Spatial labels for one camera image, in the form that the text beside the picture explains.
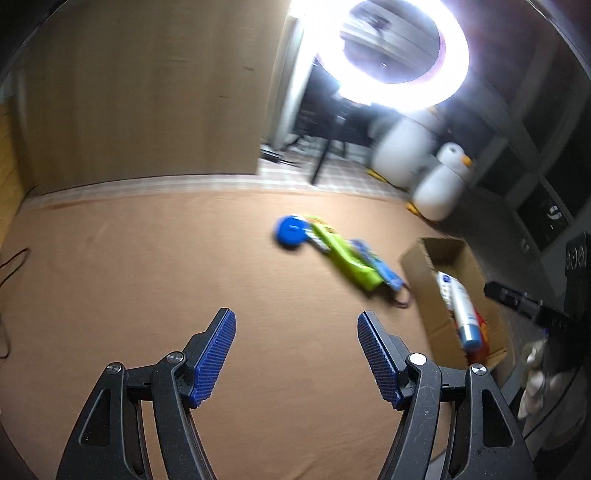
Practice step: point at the large white penguin plush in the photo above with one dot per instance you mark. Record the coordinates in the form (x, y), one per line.
(401, 142)

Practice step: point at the cardboard box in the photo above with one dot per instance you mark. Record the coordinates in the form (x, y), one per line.
(421, 263)

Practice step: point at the blue round container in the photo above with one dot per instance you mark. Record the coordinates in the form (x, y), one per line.
(291, 231)

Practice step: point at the ring light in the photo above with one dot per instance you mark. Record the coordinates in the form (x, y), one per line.
(403, 55)

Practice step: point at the small white penguin plush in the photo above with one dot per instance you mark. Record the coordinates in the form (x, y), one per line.
(439, 183)

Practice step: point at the green hand cream tube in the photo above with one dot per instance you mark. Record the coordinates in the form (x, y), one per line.
(342, 255)

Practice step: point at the white gloved right hand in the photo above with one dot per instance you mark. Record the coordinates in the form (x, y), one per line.
(545, 389)

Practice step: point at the wooden plank panel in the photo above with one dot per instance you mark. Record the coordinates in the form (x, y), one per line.
(11, 186)

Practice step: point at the black tripod stand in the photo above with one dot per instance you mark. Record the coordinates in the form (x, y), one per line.
(334, 121)

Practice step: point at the blue cartoon packet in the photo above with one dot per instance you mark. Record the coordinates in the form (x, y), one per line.
(390, 278)

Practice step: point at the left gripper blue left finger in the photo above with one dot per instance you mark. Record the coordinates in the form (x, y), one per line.
(204, 356)

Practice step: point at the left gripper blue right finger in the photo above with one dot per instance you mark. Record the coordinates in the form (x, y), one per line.
(386, 355)

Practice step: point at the light wood headboard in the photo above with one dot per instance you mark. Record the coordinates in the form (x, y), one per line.
(116, 90)

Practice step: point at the white blue lotion bottle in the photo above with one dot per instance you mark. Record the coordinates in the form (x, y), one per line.
(460, 304)

